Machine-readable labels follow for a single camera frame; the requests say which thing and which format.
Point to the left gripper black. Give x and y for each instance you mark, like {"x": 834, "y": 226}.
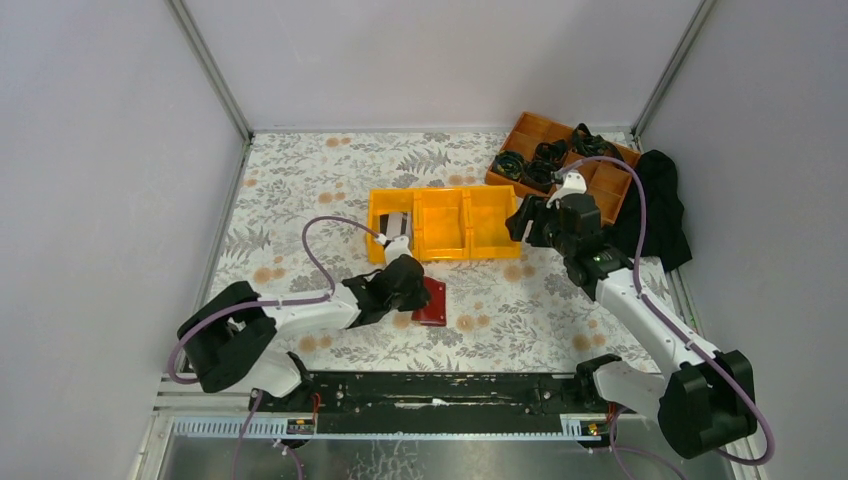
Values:
{"x": 421, "y": 298}

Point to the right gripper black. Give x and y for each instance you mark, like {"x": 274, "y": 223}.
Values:
{"x": 516, "y": 223}

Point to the yellow three-compartment bin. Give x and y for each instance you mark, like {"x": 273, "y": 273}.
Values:
{"x": 464, "y": 223}

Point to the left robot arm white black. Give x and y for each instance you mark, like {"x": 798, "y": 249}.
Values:
{"x": 227, "y": 342}

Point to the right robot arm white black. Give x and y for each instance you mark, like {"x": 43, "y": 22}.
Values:
{"x": 702, "y": 399}

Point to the black white striped card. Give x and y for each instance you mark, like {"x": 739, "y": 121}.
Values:
{"x": 394, "y": 224}

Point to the black cloth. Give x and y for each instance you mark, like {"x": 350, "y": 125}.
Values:
{"x": 665, "y": 238}

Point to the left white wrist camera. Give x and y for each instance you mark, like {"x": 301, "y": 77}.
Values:
{"x": 394, "y": 248}

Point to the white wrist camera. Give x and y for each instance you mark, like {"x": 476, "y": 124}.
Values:
{"x": 394, "y": 248}
{"x": 572, "y": 183}

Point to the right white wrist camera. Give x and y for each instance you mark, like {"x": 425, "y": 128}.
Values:
{"x": 572, "y": 183}

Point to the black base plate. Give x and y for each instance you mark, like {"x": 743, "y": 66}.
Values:
{"x": 487, "y": 396}

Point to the aluminium slotted rail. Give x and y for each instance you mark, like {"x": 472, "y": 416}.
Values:
{"x": 534, "y": 428}

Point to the right aluminium corner post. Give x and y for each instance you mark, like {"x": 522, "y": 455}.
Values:
{"x": 671, "y": 70}

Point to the aluminium corner post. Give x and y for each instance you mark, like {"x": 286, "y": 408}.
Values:
{"x": 187, "y": 24}
{"x": 671, "y": 70}

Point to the left aluminium corner post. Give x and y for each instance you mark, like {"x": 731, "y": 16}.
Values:
{"x": 187, "y": 24}

